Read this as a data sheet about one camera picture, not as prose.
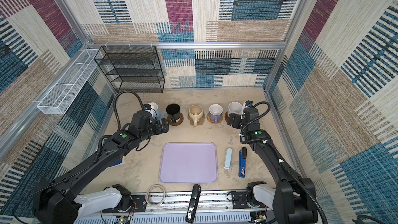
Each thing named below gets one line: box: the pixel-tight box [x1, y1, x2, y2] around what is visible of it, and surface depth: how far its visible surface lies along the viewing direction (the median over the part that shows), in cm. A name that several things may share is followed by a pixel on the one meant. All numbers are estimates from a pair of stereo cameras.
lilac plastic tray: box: [158, 142, 219, 184], surface depth 87 cm
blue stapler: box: [238, 146, 248, 178], surface depth 86 cm
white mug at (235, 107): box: [228, 101, 244, 116], surface depth 101 cm
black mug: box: [165, 103, 181, 124], surface depth 98 cm
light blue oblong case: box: [223, 147, 233, 170], surface depth 85 cm
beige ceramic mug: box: [188, 104, 204, 126], surface depth 99 cm
